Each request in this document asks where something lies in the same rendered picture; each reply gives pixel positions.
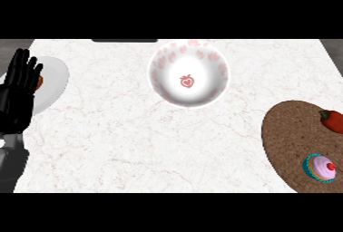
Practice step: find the white strawberry-print bowl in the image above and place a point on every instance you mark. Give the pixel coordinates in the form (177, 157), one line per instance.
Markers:
(187, 74)

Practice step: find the white plate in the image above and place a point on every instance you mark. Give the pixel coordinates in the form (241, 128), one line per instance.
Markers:
(50, 84)

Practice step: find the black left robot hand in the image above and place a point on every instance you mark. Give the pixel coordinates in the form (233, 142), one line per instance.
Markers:
(17, 90)

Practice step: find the brown round placemat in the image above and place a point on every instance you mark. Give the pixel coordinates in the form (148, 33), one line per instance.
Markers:
(294, 139)

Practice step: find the orange-brown food item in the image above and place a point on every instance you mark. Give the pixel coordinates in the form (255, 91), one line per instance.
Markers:
(38, 82)

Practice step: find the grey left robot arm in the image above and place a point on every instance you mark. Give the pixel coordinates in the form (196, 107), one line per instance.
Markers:
(10, 160)

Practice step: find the pink-frosted cupcake with cherry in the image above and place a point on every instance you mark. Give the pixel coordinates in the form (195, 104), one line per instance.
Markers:
(321, 168)

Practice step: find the red bell pepper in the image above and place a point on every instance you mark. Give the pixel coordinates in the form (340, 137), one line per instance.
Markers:
(334, 121)

